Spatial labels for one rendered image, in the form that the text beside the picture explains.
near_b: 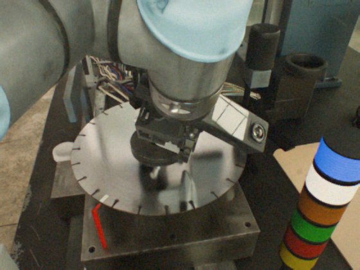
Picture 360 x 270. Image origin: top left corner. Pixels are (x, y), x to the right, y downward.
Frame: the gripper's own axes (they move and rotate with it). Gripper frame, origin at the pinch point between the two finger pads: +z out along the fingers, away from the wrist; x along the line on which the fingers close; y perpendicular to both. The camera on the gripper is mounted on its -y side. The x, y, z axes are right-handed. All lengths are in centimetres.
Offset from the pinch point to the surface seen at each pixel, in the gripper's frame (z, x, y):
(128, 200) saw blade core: -0.9, 11.4, 6.5
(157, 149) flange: 3.6, 1.0, 5.6
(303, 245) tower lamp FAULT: -14.3, 11.0, -15.6
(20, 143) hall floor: 149, -12, 113
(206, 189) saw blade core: -0.3, 5.9, -4.7
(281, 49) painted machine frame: 38, -56, -19
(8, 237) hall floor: 111, 39, 74
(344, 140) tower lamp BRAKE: -24.9, 2.6, -13.0
